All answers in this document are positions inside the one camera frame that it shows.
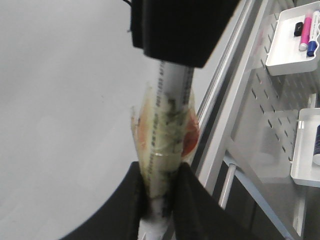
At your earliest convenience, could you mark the pink marker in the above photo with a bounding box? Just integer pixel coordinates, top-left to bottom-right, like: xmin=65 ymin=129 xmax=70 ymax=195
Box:
xmin=299 ymin=9 xmax=313 ymax=52

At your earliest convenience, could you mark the blue capped marker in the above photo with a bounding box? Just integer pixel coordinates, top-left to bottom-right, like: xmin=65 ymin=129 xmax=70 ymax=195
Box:
xmin=307 ymin=9 xmax=320 ymax=57

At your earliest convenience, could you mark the white stand frame crossbar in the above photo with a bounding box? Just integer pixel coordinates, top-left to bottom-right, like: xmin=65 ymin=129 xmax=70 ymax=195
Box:
xmin=192 ymin=0 xmax=308 ymax=240

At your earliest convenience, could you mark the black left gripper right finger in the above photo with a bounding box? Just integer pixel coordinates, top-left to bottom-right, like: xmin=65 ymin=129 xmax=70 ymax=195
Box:
xmin=173 ymin=163 xmax=253 ymax=240

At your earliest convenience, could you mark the white lower accessory tray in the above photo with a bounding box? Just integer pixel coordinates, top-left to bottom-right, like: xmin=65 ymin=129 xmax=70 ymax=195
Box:
xmin=290 ymin=108 xmax=320 ymax=188

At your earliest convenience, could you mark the white round stand rod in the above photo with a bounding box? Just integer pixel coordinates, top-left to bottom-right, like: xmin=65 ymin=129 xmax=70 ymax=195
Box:
xmin=218 ymin=163 xmax=237 ymax=210

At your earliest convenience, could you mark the white upper accessory tray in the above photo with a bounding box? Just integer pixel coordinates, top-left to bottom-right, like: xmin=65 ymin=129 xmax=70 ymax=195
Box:
xmin=265 ymin=1 xmax=320 ymax=76

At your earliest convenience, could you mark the small black cap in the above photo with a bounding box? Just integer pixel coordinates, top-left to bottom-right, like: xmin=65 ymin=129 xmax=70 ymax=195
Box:
xmin=293 ymin=21 xmax=304 ymax=37

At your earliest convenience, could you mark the white black whiteboard marker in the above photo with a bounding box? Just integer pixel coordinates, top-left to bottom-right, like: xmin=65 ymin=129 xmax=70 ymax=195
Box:
xmin=131 ymin=61 xmax=195 ymax=240

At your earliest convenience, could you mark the white accessory tray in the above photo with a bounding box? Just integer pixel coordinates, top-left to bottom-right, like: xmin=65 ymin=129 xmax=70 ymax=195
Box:
xmin=290 ymin=108 xmax=320 ymax=188
xmin=265 ymin=1 xmax=320 ymax=76

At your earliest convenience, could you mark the dark blue eraser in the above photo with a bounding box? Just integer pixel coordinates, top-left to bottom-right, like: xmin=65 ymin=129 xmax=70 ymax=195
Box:
xmin=312 ymin=125 xmax=320 ymax=166

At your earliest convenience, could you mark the white pegboard panel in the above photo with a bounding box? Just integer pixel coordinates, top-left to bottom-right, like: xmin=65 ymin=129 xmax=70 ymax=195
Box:
xmin=232 ymin=13 xmax=320 ymax=184

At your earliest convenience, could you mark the orange round magnet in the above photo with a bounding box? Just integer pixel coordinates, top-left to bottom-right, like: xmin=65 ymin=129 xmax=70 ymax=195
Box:
xmin=181 ymin=110 xmax=200 ymax=159

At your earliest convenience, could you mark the white whiteboard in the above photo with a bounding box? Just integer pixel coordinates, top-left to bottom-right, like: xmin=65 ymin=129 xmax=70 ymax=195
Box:
xmin=0 ymin=0 xmax=268 ymax=240

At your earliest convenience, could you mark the black camera housing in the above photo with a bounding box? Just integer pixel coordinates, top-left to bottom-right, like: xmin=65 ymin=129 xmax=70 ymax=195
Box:
xmin=127 ymin=0 xmax=239 ymax=68

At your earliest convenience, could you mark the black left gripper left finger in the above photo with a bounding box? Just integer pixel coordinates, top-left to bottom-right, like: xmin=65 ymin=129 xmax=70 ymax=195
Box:
xmin=62 ymin=161 xmax=147 ymax=240

